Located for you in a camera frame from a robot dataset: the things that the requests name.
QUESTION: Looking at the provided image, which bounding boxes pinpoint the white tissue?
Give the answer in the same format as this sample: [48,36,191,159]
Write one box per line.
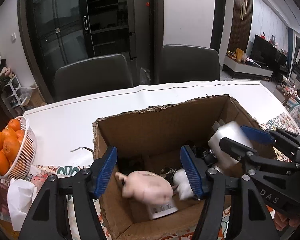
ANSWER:
[7,179,37,230]

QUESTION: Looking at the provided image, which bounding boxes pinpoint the brown floor carton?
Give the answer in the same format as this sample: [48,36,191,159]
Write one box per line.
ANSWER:
[20,85,48,108]

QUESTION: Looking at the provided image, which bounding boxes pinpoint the person's right hand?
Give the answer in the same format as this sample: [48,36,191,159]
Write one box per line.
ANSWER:
[274,210,299,232]

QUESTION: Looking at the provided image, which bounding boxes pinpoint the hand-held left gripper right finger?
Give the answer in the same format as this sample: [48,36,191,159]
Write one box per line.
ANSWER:
[179,145,282,240]

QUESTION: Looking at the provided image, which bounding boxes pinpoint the brown cardboard box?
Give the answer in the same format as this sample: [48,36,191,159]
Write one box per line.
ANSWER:
[92,94,278,240]

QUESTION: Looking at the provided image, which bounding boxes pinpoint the grey twist tie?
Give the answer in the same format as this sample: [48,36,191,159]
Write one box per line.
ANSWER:
[70,146,93,153]

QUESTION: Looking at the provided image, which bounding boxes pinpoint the clear plastic bag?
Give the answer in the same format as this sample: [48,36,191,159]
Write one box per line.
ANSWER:
[139,66,152,85]

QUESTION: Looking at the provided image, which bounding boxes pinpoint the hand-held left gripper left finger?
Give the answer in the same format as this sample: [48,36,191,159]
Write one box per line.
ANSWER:
[17,146,118,240]

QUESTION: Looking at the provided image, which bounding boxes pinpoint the plush toys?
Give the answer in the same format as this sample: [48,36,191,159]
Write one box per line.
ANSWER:
[0,59,14,84]

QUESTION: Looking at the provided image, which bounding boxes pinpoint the dark kitchen shelf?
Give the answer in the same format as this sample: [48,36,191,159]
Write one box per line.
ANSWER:
[86,0,129,55]

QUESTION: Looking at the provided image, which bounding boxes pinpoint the metal keychain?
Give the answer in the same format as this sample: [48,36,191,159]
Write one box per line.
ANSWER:
[160,167,177,180]

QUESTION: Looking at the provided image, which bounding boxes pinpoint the pink pig-shaped lamp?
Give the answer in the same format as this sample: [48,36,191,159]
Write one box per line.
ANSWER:
[115,170,173,205]

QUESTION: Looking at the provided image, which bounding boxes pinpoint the white rectangular packet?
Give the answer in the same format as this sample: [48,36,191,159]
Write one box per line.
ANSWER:
[207,121,253,173]

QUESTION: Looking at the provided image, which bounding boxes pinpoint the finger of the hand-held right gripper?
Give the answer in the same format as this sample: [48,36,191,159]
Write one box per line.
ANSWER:
[241,126,300,165]
[219,137,300,178]

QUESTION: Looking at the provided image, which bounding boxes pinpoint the white fruit basket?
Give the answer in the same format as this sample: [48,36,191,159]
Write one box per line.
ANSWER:
[0,116,37,180]

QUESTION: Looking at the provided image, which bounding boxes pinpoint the small white astronaut figurine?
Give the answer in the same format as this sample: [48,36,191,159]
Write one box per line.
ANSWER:
[173,169,193,200]

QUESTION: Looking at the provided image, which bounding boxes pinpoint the black round gadget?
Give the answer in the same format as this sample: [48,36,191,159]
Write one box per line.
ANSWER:
[194,145,218,167]

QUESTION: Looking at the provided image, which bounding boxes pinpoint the grey tall door panel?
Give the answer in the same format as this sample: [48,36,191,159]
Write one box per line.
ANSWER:
[126,0,138,61]

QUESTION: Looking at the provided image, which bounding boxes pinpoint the black framed glass door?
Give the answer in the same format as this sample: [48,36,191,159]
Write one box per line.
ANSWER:
[31,0,94,67]

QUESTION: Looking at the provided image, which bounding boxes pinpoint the white shoe rack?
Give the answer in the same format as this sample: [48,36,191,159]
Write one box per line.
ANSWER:
[1,76,25,108]

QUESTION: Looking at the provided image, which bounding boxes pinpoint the dark brown door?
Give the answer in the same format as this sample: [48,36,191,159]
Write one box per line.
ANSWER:
[210,0,227,48]

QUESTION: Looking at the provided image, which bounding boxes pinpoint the dark grey leather chair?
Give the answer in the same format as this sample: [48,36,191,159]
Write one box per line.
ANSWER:
[154,44,220,84]
[54,54,134,103]

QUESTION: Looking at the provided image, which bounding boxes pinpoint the yellow gift bag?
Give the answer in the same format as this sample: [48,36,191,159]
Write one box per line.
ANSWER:
[235,47,245,62]

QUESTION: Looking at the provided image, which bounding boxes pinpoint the white television cabinet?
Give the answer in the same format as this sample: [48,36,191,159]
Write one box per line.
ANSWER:
[224,55,274,79]

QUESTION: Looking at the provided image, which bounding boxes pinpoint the pile of oranges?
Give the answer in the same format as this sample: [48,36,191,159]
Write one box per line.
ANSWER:
[0,119,26,176]

